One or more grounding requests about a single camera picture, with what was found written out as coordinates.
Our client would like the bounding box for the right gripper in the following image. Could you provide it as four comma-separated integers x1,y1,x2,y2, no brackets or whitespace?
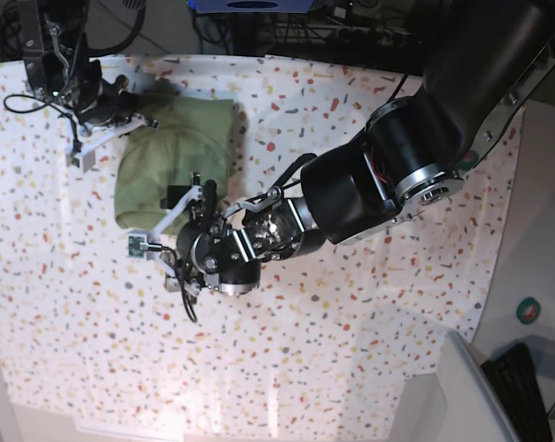
75,75,139,126

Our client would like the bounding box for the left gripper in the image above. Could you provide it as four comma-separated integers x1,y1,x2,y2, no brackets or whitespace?
159,180,226,276

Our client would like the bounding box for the green t-shirt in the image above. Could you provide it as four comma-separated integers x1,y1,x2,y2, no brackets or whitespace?
114,95,234,230

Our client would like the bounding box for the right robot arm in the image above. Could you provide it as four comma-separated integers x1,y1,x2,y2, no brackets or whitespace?
4,1,146,127

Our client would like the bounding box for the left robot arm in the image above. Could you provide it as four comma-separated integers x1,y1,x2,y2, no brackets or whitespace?
167,1,555,298

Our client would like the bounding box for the blue box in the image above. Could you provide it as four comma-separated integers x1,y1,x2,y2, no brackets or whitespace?
187,0,327,14

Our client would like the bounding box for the terrazzo patterned tablecloth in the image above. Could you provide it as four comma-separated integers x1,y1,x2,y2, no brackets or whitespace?
0,63,523,440

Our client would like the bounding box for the green tape roll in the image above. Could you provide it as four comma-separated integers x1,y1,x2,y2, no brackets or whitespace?
515,297,541,325

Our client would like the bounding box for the white monitor edge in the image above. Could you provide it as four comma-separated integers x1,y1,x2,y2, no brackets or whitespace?
435,331,519,442

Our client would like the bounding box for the black keyboard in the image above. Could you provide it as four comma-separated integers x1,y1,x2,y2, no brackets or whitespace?
481,343,553,442

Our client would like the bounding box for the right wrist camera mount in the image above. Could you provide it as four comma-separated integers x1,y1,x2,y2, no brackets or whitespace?
64,113,159,173

